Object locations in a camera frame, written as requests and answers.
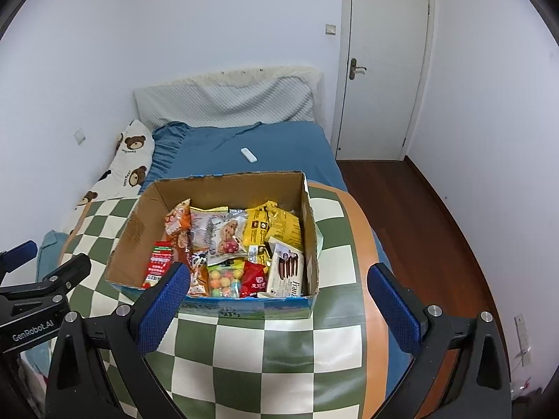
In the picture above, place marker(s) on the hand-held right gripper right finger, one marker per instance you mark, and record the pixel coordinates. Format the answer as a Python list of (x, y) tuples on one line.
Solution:
[(393, 305)]

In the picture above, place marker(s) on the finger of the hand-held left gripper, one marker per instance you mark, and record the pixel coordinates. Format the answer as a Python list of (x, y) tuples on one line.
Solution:
[(19, 252), (65, 273)]

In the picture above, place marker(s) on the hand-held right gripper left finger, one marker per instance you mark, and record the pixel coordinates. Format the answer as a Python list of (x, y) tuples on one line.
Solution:
[(161, 305)]

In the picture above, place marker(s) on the red green snack packet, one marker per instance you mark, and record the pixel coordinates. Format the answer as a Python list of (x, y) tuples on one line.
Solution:
[(158, 266)]

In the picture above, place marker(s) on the cow print snack packet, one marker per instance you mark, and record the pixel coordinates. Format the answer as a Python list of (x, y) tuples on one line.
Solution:
[(198, 266)]

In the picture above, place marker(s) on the colourful candy ball bag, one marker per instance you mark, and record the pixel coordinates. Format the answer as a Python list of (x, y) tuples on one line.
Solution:
[(222, 281)]

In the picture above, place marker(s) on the clear yellow-edged snack packet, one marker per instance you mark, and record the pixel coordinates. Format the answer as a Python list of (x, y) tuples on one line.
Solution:
[(201, 231)]

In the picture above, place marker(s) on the orange snack packet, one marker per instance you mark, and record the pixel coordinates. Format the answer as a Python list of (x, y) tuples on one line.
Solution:
[(177, 222)]

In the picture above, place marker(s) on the clear cookie bag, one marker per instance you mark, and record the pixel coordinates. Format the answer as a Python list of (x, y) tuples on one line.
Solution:
[(229, 235)]

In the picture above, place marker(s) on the white chocolate biscuit box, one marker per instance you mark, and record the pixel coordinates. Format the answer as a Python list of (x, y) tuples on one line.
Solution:
[(284, 279)]

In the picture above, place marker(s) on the yellow snack packet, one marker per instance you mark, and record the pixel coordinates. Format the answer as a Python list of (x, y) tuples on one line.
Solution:
[(270, 227)]

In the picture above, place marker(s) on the brown cardboard box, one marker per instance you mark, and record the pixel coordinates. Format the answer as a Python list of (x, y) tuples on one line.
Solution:
[(279, 192)]

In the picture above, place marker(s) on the green white checkered blanket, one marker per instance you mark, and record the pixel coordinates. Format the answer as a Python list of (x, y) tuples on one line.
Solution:
[(262, 358)]

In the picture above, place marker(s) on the bear print pillow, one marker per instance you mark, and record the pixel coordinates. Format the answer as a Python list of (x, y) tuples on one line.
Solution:
[(131, 161)]

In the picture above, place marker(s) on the white remote control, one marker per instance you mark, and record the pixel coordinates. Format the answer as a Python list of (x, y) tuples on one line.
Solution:
[(248, 154)]

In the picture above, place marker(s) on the blue bed sheet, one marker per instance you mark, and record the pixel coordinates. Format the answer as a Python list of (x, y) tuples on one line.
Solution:
[(270, 144)]

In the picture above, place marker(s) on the white door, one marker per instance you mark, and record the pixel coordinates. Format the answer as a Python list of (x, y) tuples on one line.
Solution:
[(384, 96)]

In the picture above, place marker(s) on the grey white pillow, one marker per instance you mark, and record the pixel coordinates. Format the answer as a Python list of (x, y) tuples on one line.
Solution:
[(319, 96)]

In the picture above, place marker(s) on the white wall switch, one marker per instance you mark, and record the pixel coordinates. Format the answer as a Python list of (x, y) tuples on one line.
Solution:
[(80, 135)]

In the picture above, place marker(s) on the white wall outlet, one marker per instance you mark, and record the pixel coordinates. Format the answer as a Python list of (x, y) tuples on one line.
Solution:
[(522, 331)]

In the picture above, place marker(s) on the white light switch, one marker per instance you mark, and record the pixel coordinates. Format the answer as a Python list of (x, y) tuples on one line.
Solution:
[(330, 29)]

